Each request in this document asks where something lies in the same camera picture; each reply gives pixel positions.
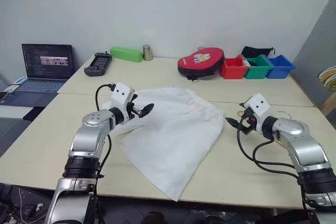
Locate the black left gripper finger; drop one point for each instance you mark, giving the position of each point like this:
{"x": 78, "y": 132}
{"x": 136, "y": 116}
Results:
{"x": 147, "y": 107}
{"x": 145, "y": 113}

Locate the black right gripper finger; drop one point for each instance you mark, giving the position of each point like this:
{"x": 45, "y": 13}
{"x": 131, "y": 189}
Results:
{"x": 246, "y": 130}
{"x": 233, "y": 122}

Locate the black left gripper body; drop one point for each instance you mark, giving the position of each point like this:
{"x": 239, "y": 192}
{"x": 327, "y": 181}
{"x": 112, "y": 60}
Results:
{"x": 131, "y": 113}

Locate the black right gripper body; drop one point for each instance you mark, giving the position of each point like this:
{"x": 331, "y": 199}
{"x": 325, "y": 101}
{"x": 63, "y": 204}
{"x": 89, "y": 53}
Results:
{"x": 249, "y": 123}

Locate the white cloth garment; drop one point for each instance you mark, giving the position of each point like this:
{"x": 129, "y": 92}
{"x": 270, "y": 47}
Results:
{"x": 170, "y": 134}

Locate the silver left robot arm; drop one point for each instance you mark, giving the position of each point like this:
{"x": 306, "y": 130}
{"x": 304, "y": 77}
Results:
{"x": 89, "y": 134}

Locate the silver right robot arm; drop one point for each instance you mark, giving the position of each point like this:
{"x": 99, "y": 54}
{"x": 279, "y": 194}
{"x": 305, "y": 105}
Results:
{"x": 302, "y": 142}

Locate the red plastic bin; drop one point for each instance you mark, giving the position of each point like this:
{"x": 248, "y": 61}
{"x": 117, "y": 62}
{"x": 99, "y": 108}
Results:
{"x": 233, "y": 70}

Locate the green plastic bin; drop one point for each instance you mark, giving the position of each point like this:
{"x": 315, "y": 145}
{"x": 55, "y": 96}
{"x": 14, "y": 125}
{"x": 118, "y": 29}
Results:
{"x": 258, "y": 72}

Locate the silver metal cup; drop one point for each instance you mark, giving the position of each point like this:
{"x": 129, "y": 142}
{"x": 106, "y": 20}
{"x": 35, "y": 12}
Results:
{"x": 147, "y": 52}

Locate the green rectangular box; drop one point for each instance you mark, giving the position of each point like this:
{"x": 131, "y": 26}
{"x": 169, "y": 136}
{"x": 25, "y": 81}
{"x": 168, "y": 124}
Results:
{"x": 126, "y": 54}

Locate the dark grey handheld controller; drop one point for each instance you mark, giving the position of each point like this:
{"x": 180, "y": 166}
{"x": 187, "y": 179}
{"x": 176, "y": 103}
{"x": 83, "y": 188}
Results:
{"x": 97, "y": 64}

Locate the blue plastic bin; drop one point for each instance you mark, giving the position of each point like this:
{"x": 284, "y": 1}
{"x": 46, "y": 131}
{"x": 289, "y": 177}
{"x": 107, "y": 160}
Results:
{"x": 281, "y": 69}

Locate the red paddle case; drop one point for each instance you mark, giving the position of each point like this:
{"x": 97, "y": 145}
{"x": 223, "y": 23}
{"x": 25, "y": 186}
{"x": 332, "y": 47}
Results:
{"x": 199, "y": 60}

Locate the yellow white coiled roll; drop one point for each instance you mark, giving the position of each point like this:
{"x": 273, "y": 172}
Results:
{"x": 328, "y": 78}

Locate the black flat mat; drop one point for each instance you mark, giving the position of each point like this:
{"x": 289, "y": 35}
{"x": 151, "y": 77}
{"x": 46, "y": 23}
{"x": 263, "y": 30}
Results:
{"x": 34, "y": 113}

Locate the open blue laptop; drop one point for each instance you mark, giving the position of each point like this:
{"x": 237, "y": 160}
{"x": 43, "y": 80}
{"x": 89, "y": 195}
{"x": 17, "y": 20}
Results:
{"x": 47, "y": 61}

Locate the dark blue closed laptop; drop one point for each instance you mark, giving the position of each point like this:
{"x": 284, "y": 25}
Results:
{"x": 29, "y": 99}

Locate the dark rounded shape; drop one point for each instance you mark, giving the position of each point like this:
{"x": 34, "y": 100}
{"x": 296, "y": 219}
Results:
{"x": 153, "y": 218}

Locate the grey perforated board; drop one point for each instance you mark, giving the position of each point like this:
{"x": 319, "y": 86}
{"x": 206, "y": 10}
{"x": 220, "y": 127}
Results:
{"x": 13, "y": 134}

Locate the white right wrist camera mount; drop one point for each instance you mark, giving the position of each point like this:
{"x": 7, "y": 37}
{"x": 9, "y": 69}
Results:
{"x": 258, "y": 106}

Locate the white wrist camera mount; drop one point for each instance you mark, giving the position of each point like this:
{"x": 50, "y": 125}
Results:
{"x": 122, "y": 93}
{"x": 258, "y": 106}

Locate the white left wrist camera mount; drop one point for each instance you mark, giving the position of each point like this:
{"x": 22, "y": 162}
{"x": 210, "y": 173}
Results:
{"x": 122, "y": 93}

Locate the light wooden post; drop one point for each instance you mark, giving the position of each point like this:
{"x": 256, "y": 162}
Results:
{"x": 329, "y": 103}

